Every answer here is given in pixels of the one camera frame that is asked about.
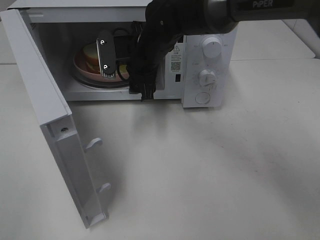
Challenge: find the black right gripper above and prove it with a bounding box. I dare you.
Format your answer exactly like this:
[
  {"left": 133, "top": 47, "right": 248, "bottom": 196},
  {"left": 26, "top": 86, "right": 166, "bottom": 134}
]
[{"left": 96, "top": 21, "right": 183, "bottom": 102}]

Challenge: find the white bread sandwich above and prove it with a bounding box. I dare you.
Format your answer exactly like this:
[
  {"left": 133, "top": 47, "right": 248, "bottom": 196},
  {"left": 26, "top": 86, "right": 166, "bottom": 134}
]
[{"left": 82, "top": 43, "right": 101, "bottom": 75}]

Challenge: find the pink round plate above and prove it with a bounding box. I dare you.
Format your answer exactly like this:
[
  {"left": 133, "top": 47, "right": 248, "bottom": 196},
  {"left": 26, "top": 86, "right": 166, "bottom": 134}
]
[{"left": 73, "top": 45, "right": 130, "bottom": 82}]

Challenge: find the round white door button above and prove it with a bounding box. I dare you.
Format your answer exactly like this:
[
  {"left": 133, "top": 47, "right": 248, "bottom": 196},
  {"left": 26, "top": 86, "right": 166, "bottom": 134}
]
[{"left": 195, "top": 92, "right": 211, "bottom": 105}]

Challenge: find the white microwave door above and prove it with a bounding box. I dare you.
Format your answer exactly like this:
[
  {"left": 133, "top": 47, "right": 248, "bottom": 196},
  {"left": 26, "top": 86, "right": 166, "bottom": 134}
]
[{"left": 0, "top": 9, "right": 111, "bottom": 228}]

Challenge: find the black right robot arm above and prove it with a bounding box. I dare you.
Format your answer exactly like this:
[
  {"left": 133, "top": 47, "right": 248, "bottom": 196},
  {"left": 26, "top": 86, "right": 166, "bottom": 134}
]
[{"left": 127, "top": 0, "right": 320, "bottom": 100}]

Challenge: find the glass microwave turntable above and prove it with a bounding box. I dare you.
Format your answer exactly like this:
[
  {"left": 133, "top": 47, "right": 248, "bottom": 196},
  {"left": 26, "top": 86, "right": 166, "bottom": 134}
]
[{"left": 69, "top": 66, "right": 129, "bottom": 89}]

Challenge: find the white microwave oven body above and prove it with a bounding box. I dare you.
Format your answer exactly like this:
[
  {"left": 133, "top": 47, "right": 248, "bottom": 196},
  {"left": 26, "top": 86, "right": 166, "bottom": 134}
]
[{"left": 0, "top": 0, "right": 237, "bottom": 108}]

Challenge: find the warning label sticker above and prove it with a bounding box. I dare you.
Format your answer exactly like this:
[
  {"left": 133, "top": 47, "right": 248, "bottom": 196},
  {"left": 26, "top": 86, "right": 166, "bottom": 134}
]
[{"left": 170, "top": 44, "right": 183, "bottom": 73}]

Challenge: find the lower white timer knob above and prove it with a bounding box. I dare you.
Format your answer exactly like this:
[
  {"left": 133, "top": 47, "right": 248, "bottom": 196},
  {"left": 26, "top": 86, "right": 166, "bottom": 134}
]
[{"left": 198, "top": 69, "right": 217, "bottom": 87}]

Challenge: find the upper white power knob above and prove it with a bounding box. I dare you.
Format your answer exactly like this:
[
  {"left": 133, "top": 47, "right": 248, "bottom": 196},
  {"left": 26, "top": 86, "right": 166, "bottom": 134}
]
[{"left": 201, "top": 36, "right": 222, "bottom": 59}]

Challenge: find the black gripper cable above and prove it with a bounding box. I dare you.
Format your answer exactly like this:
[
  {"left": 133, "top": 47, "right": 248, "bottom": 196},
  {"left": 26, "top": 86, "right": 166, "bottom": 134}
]
[{"left": 112, "top": 27, "right": 133, "bottom": 82}]

